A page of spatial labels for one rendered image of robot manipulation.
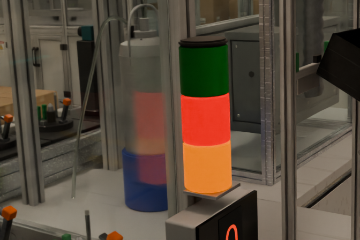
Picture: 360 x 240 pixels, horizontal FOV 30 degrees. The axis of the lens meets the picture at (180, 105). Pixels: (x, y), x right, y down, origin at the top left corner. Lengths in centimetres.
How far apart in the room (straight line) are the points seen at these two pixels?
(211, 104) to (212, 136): 3
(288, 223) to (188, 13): 54
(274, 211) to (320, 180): 28
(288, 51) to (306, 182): 94
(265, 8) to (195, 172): 117
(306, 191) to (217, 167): 121
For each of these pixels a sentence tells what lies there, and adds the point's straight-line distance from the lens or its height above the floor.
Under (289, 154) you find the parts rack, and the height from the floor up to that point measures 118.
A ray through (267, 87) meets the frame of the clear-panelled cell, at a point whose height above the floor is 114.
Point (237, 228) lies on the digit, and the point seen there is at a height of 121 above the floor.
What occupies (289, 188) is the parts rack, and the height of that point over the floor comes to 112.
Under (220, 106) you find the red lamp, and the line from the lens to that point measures 67.
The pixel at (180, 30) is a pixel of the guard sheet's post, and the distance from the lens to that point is 68.
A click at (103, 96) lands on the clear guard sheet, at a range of 61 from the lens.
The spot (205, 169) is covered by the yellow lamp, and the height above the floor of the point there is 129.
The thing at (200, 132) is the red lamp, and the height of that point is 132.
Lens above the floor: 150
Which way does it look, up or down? 12 degrees down
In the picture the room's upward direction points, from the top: 3 degrees counter-clockwise
